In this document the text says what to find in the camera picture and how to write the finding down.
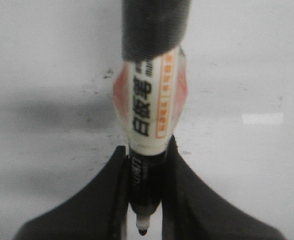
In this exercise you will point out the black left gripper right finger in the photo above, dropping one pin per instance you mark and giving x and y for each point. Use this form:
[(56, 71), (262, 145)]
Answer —
[(191, 210)]

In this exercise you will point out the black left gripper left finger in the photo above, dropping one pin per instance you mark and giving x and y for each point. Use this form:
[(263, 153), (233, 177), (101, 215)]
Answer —
[(97, 212)]

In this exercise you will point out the black white whiteboard marker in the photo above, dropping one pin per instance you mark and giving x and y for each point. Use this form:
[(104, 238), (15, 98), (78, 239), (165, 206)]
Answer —
[(149, 94)]

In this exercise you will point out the white whiteboard with aluminium frame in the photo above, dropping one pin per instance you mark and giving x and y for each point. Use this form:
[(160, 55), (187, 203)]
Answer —
[(58, 128)]

